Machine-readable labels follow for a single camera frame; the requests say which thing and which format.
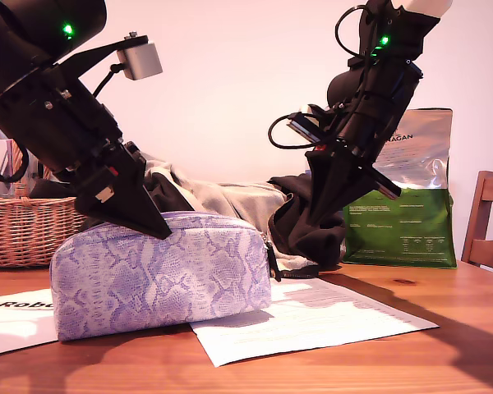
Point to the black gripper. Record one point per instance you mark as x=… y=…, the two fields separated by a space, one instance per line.
x=365 y=139
x=65 y=131

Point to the lilac snakeskin zip pouch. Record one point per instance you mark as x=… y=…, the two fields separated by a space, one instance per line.
x=156 y=279

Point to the black zipper pull tab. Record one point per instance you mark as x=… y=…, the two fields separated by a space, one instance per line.
x=274 y=262

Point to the green silver Canagan bag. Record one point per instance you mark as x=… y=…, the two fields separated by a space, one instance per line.
x=415 y=230

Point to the dark brown grey-lined jacket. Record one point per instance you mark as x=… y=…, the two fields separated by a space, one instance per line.
x=238 y=201

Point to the white printed paper sheet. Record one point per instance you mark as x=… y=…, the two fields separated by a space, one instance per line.
x=312 y=320

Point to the brown wooden chair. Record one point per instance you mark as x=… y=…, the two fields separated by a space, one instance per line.
x=482 y=246

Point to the white LeRobot logo sheet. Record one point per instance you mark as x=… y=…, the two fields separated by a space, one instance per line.
x=12 y=328

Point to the arm grey camera box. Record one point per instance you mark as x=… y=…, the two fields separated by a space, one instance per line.
x=141 y=61
x=308 y=125

